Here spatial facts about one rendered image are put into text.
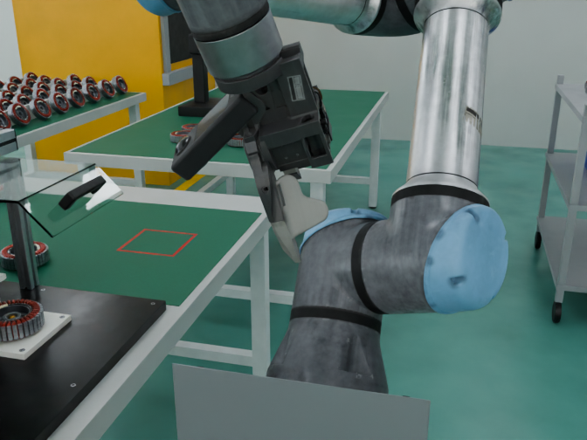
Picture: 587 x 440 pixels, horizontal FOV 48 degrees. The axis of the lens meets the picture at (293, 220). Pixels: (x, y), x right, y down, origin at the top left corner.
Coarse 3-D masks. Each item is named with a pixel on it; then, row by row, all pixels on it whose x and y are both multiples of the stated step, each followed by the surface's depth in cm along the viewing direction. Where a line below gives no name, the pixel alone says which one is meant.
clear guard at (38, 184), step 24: (0, 168) 124; (24, 168) 124; (48, 168) 124; (72, 168) 124; (96, 168) 127; (0, 192) 110; (24, 192) 110; (48, 192) 113; (120, 192) 128; (48, 216) 109; (72, 216) 113
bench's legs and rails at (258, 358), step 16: (256, 256) 207; (256, 272) 209; (256, 288) 211; (256, 304) 213; (256, 320) 216; (256, 336) 218; (176, 352) 229; (192, 352) 227; (208, 352) 225; (224, 352) 224; (240, 352) 224; (256, 352) 220; (256, 368) 222
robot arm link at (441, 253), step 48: (432, 0) 85; (480, 0) 83; (432, 48) 83; (480, 48) 82; (432, 96) 80; (480, 96) 81; (432, 144) 77; (480, 144) 80; (432, 192) 73; (480, 192) 74; (384, 240) 75; (432, 240) 70; (480, 240) 71; (384, 288) 74; (432, 288) 70; (480, 288) 71
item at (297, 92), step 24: (288, 48) 62; (264, 72) 59; (288, 72) 61; (264, 96) 63; (288, 96) 62; (312, 96) 62; (264, 120) 65; (288, 120) 64; (312, 120) 62; (264, 144) 64; (288, 144) 65; (312, 144) 65; (288, 168) 67
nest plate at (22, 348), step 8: (48, 312) 130; (48, 320) 126; (56, 320) 126; (64, 320) 127; (40, 328) 124; (48, 328) 124; (56, 328) 124; (32, 336) 121; (40, 336) 121; (48, 336) 122; (0, 344) 118; (8, 344) 118; (16, 344) 118; (24, 344) 118; (32, 344) 118; (40, 344) 120; (0, 352) 116; (8, 352) 116; (16, 352) 116; (24, 352) 116; (32, 352) 118
